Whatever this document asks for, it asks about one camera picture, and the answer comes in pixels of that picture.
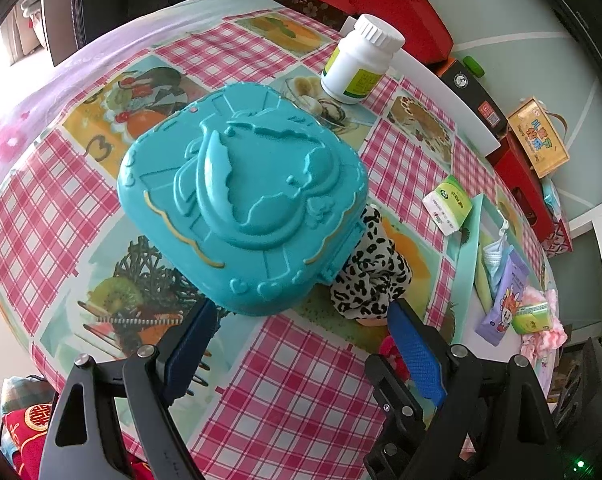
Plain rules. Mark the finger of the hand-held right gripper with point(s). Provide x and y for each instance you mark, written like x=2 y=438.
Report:
x=396 y=425

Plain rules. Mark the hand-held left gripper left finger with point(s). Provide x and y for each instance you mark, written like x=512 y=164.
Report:
x=191 y=350

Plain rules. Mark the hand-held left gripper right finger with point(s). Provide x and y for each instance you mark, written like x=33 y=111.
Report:
x=416 y=345

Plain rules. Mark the leopard print scrunchie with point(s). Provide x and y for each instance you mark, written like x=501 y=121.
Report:
x=371 y=270

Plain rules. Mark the green cloth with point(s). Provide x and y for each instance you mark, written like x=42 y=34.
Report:
x=483 y=285

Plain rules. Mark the white tray with teal rim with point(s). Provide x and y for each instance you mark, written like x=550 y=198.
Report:
x=468 y=270

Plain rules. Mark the purple printed packet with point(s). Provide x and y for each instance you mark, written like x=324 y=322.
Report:
x=506 y=300

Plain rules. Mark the blue face mask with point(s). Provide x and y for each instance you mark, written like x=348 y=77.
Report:
x=493 y=260

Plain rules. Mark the pink fluffy cloth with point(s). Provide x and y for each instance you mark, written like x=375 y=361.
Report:
x=541 y=294

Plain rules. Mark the pink floral cloth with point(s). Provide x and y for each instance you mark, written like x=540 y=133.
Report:
x=531 y=347

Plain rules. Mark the teal plastic case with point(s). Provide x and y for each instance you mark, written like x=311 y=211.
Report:
x=231 y=185

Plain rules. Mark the red patterned box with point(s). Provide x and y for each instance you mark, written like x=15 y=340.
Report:
x=558 y=237

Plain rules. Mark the red embroidered cloth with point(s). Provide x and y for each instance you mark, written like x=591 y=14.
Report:
x=26 y=425

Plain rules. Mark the blue wet wipes pack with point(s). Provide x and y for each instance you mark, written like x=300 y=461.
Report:
x=551 y=195

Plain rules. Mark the black machine with gauge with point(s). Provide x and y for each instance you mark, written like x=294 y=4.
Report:
x=473 y=95

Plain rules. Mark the green knob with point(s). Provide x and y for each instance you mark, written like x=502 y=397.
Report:
x=473 y=66

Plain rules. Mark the white pill bottle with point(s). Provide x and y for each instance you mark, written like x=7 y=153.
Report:
x=356 y=65

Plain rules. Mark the red gift box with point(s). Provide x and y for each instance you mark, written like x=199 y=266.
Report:
x=416 y=15

